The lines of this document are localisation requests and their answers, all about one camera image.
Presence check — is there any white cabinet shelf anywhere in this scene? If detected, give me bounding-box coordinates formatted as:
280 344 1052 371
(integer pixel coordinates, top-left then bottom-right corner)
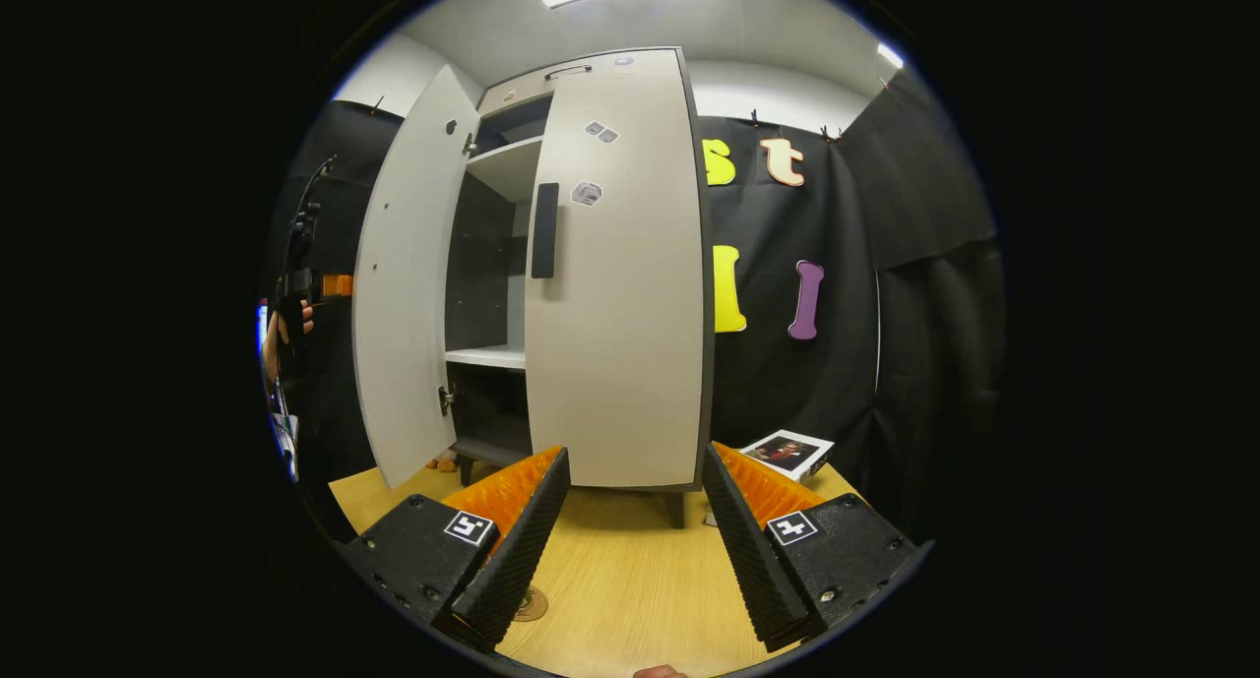
445 343 527 371
466 135 544 204

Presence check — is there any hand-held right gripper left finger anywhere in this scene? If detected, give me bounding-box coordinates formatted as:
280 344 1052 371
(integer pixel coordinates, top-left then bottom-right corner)
335 447 572 654

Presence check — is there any black door handle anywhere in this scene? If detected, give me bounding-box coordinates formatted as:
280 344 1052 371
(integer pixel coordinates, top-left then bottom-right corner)
531 182 561 280

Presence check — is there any white cabinet drawer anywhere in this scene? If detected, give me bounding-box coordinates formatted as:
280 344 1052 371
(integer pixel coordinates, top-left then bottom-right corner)
477 53 636 118

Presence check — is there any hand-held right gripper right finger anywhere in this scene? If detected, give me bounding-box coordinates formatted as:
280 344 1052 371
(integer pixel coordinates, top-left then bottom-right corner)
702 442 934 654

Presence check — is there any black cable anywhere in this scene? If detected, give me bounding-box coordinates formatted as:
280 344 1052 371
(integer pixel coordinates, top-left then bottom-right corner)
283 154 338 228

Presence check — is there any white cabinet door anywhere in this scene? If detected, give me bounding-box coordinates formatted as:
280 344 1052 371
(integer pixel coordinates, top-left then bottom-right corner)
351 64 481 489
524 48 712 492

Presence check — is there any white and grey cabinet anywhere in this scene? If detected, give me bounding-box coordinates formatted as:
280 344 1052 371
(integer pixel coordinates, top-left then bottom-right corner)
443 48 715 531

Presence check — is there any white book with portrait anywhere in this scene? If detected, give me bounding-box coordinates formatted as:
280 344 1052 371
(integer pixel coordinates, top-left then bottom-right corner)
738 429 836 484

